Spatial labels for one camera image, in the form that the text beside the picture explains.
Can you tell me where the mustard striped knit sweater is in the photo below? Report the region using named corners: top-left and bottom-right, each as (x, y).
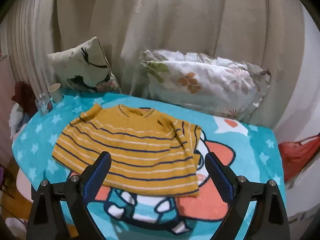
top-left (52, 104), bottom-right (201, 197)

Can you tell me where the turquoise star cartoon blanket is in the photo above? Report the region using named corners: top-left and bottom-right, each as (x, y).
top-left (12, 90), bottom-right (285, 239)

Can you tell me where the red plastic bag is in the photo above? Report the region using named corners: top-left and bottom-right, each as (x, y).
top-left (278, 134), bottom-right (319, 182)

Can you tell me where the clear glass jar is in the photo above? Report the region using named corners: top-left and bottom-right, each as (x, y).
top-left (35, 93), bottom-right (53, 116)

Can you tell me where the beige paper cup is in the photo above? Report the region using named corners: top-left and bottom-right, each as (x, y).
top-left (48, 83), bottom-right (63, 103)

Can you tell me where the white floral pillow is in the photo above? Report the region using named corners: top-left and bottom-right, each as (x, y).
top-left (140, 49), bottom-right (271, 122)

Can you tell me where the cream crane embroidered cushion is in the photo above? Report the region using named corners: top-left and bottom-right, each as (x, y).
top-left (47, 37), bottom-right (121, 94)

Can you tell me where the beige curtain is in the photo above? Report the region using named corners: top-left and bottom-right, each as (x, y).
top-left (1, 0), bottom-right (304, 128)

